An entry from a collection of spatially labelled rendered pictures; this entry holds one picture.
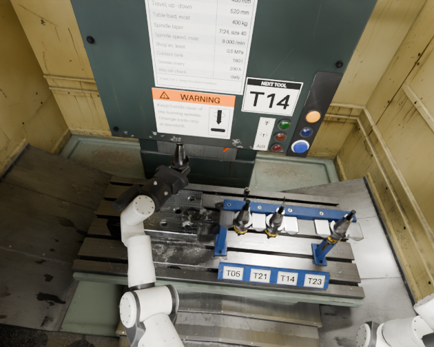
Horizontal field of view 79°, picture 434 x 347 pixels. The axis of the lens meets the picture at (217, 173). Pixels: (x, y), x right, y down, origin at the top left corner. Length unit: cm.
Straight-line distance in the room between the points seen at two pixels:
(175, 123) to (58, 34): 136
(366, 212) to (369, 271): 33
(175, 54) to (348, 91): 146
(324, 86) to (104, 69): 39
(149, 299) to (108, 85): 50
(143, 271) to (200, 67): 53
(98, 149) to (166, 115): 163
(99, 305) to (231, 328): 63
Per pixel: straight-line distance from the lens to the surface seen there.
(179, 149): 89
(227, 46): 46
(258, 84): 49
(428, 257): 140
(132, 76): 52
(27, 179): 178
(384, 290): 148
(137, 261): 77
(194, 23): 46
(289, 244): 128
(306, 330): 138
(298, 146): 58
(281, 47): 47
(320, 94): 52
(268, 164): 200
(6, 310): 153
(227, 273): 113
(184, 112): 54
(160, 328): 72
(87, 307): 150
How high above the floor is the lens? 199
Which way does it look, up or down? 49 degrees down
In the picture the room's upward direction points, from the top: 6 degrees clockwise
